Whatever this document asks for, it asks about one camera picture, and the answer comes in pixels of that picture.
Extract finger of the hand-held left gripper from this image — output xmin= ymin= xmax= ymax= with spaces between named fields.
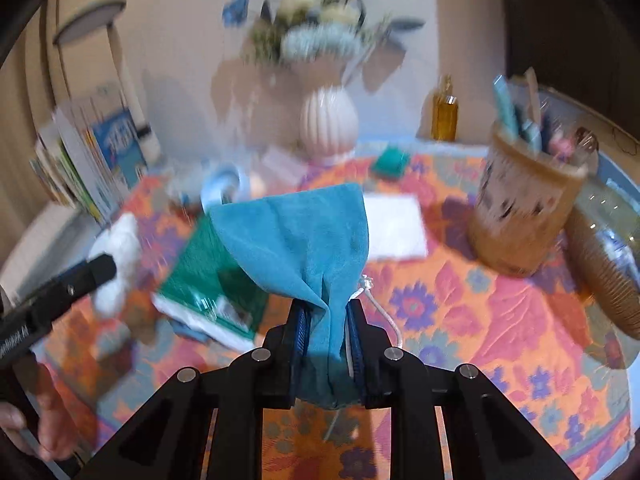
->
xmin=30 ymin=252 xmax=118 ymax=318

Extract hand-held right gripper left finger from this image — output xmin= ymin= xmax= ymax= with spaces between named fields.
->
xmin=75 ymin=300 xmax=311 ymax=480

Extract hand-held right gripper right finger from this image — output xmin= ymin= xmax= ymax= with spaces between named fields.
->
xmin=345 ymin=300 xmax=581 ymax=480

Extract white fluffy plush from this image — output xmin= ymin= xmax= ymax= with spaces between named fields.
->
xmin=89 ymin=212 xmax=143 ymax=318

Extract teal cloth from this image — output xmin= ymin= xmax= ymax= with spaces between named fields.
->
xmin=207 ymin=183 xmax=371 ymax=411

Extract person's left hand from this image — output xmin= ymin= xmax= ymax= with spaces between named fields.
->
xmin=0 ymin=360 xmax=85 ymax=461

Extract green book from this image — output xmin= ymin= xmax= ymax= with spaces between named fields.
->
xmin=152 ymin=215 xmax=271 ymax=353

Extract row of books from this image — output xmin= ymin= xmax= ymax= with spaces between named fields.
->
xmin=30 ymin=95 xmax=151 ymax=226

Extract floral tablecloth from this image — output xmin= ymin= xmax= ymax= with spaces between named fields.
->
xmin=30 ymin=152 xmax=631 ymax=480

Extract white tape roll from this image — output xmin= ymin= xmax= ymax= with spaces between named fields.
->
xmin=200 ymin=162 xmax=251 ymax=211

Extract white plastic packet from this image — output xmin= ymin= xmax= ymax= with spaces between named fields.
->
xmin=260 ymin=147 xmax=311 ymax=186

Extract white rolled tube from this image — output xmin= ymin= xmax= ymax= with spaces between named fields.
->
xmin=110 ymin=7 xmax=162 ymax=161

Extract small teal clip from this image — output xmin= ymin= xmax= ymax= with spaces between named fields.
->
xmin=375 ymin=146 xmax=411 ymax=181

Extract cardboard pen holder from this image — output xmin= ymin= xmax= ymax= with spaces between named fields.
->
xmin=470 ymin=120 xmax=591 ymax=278

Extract white ribbed vase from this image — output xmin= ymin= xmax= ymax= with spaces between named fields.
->
xmin=299 ymin=85 xmax=360 ymax=166

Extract amber glass bottle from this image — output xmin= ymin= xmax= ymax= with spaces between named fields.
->
xmin=430 ymin=74 xmax=460 ymax=142

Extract brown ribbed basket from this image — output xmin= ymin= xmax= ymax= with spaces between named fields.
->
xmin=565 ymin=200 xmax=640 ymax=371

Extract white desk lamp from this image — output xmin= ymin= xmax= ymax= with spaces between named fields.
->
xmin=52 ymin=0 xmax=128 ymax=106

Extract bunch of pens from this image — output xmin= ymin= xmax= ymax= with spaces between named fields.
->
xmin=492 ymin=67 xmax=601 ymax=161

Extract blue and white flower bouquet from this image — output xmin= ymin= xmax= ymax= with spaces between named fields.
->
xmin=220 ymin=0 xmax=426 ymax=68

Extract dark screen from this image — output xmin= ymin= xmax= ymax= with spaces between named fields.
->
xmin=500 ymin=0 xmax=640 ymax=126

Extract white cord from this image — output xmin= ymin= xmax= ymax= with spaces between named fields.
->
xmin=345 ymin=275 xmax=406 ymax=351

